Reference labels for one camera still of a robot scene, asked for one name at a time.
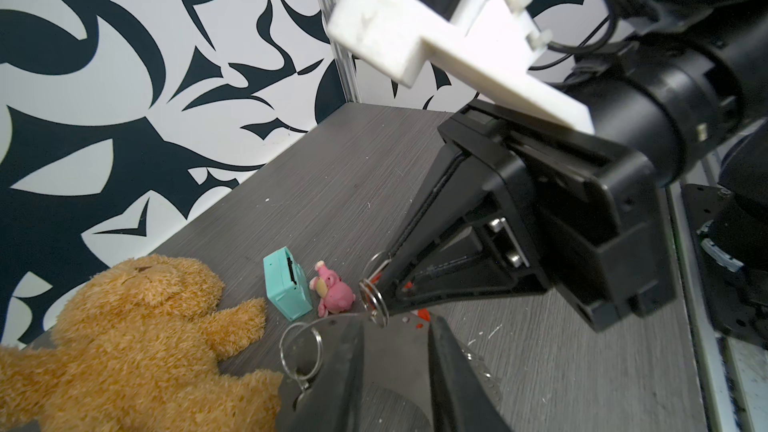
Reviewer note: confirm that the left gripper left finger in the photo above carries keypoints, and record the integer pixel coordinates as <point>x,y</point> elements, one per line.
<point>324,367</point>

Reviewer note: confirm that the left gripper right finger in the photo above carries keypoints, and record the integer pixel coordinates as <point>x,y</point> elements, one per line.
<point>458,400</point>

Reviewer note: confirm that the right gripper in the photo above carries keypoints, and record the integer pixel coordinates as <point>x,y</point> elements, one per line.
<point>517,203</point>

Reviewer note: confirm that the red key tag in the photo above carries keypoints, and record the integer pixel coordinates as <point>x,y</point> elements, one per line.
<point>381,306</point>

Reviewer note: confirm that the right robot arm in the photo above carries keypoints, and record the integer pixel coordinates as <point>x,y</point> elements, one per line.
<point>692,73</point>

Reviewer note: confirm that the pink toy figure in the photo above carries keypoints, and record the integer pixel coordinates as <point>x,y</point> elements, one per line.
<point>335,295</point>

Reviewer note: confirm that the teal toy block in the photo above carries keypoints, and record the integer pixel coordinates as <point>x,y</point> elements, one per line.
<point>286,284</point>

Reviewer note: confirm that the brown teddy bear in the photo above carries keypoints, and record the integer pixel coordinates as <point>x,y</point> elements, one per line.
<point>138,348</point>

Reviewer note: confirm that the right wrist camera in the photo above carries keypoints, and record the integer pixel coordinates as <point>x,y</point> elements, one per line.
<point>487,44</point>

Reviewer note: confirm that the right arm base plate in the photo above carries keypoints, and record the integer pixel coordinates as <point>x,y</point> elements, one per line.
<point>730,244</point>

